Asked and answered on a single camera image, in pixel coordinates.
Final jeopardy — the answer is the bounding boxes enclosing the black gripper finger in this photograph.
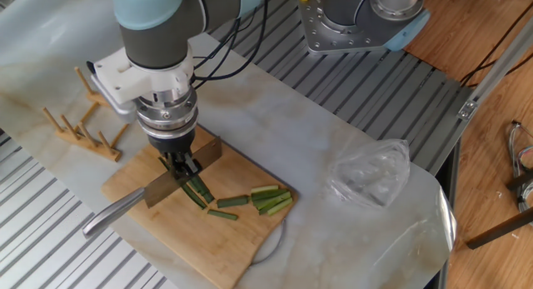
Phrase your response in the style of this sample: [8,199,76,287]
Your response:
[182,151,204,177]
[166,152,188,184]

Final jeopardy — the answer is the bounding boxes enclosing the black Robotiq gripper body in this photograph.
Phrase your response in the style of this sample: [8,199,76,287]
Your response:
[147,129,197,156]

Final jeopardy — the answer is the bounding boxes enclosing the steel cleaver knife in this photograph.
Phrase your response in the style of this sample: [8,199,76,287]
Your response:
[82,136,223,240]

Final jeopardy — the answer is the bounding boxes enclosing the clear plastic bag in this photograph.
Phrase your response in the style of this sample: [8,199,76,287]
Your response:
[326,138,412,210]

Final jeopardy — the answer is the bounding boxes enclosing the long green garlic stalk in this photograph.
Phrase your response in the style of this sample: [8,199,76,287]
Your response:
[157,156,217,211]

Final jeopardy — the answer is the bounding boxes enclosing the short dark garlic leaf piece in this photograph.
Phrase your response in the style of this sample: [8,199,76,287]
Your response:
[207,209,239,222]
[216,195,250,209]

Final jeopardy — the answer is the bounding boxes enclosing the pale green garlic piece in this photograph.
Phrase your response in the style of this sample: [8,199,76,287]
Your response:
[266,197,294,217]
[250,184,280,195]

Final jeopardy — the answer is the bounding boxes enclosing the dark green garlic piece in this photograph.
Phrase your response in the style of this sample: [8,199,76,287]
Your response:
[251,188,290,202]
[257,199,285,217]
[252,192,292,210]

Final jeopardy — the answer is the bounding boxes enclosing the wooden peg rack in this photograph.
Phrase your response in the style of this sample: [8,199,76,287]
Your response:
[42,66,130,163]

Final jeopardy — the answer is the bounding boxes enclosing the bamboo cutting board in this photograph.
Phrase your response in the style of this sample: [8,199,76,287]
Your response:
[101,126,299,289]

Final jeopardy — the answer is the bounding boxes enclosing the marble pattern table mat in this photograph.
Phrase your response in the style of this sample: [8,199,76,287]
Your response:
[0,0,458,289]

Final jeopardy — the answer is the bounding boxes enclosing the dark wooden bar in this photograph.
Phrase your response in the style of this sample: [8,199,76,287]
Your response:
[465,205,533,251]

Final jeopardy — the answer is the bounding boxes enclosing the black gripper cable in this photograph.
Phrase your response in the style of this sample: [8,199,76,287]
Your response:
[191,0,271,90]
[191,13,242,80]

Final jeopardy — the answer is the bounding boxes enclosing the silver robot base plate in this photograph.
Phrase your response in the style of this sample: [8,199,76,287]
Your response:
[297,0,401,56]

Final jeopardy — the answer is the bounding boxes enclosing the aluminium frame beam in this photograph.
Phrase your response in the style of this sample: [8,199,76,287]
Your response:
[428,13,533,176]

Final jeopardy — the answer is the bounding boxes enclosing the black cables on wood floor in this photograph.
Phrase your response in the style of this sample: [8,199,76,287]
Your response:
[460,1,533,88]

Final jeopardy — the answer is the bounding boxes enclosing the coloured wire bundle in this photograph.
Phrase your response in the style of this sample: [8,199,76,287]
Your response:
[507,120,533,215]

